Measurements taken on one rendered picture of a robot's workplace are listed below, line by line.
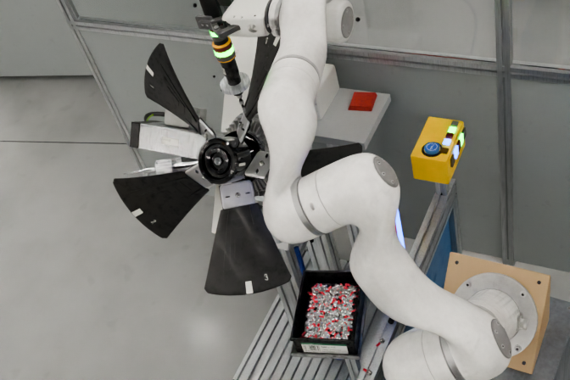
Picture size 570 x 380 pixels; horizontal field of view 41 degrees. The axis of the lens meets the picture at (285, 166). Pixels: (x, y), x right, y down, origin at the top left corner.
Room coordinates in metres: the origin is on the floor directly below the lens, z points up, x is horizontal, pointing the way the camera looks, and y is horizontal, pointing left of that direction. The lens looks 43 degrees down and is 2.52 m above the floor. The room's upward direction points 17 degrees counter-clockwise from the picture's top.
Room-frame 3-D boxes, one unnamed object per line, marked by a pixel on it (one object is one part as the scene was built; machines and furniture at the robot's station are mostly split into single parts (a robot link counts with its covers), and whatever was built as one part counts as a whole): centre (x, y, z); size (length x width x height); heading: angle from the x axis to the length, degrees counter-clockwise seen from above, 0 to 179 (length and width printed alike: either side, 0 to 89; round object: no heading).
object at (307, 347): (1.19, 0.00, 0.85); 0.22 x 0.17 x 0.07; 158
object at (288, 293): (1.61, 0.10, 0.46); 0.09 x 0.04 x 0.91; 53
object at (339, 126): (1.95, -0.19, 0.85); 0.36 x 0.24 x 0.03; 53
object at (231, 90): (1.46, 0.05, 1.49); 0.09 x 0.07 x 0.10; 178
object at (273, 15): (1.34, -0.08, 1.65); 0.09 x 0.03 x 0.08; 143
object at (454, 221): (1.49, -0.43, 0.39); 0.04 x 0.04 x 0.78; 53
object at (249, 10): (1.38, -0.03, 1.65); 0.11 x 0.10 x 0.07; 53
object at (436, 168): (1.46, -0.41, 1.02); 0.16 x 0.10 x 0.11; 143
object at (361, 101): (1.94, -0.31, 0.87); 0.08 x 0.08 x 0.02; 59
